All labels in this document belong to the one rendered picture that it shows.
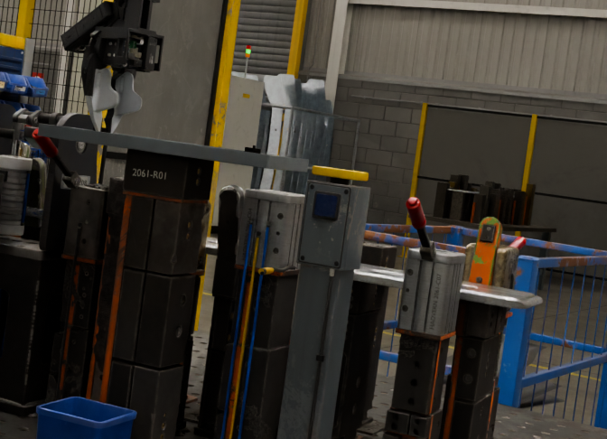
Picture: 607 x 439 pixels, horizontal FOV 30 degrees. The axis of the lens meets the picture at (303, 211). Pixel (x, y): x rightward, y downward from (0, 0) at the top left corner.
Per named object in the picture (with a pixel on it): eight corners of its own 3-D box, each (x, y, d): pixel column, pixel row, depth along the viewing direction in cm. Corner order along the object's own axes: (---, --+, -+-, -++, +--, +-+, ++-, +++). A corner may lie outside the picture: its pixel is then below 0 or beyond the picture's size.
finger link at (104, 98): (105, 131, 161) (116, 68, 161) (78, 127, 165) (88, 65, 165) (121, 135, 164) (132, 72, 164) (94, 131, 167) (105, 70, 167)
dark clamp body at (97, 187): (122, 417, 188) (152, 190, 186) (77, 432, 176) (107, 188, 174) (69, 405, 193) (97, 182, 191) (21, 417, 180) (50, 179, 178)
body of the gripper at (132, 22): (122, 69, 160) (133, -17, 159) (81, 65, 165) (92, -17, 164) (161, 76, 166) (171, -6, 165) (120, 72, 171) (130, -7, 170)
